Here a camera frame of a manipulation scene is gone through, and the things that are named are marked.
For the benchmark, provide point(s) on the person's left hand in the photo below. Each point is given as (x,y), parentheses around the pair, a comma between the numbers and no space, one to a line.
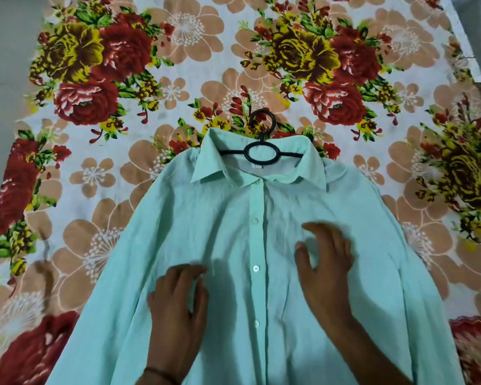
(176,320)

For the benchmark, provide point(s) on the person's right hand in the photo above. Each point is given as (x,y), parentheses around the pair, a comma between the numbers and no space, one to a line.
(324,284)

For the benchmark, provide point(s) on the mint green shirt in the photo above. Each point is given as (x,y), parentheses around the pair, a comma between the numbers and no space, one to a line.
(344,196)

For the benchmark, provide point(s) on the black plastic hanger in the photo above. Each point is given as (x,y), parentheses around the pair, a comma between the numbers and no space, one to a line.
(246,154)

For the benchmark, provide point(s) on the black thread wristband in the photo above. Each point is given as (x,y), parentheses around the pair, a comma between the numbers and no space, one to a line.
(160,371)

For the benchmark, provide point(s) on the floral patterned blanket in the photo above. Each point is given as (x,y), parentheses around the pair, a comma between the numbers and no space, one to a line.
(124,96)

